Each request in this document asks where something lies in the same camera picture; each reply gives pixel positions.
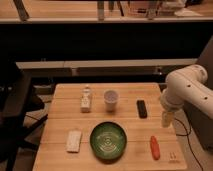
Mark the black remote control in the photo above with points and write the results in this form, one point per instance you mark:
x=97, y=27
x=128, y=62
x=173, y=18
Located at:
x=141, y=109

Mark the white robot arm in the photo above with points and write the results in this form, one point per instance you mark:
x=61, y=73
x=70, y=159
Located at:
x=186, y=84

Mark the white sponge block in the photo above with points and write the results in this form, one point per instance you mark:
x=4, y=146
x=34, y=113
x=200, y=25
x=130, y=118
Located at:
x=73, y=141

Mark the white bottle lying flat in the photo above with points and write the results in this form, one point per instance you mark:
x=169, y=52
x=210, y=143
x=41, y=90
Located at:
x=86, y=100

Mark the orange carrot toy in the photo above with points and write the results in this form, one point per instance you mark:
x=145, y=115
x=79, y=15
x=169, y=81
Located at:
x=154, y=146

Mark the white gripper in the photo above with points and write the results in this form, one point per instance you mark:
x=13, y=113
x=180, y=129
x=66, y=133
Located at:
x=167, y=118

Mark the green ceramic bowl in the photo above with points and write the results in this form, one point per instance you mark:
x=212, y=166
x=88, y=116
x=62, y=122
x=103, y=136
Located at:
x=108, y=141

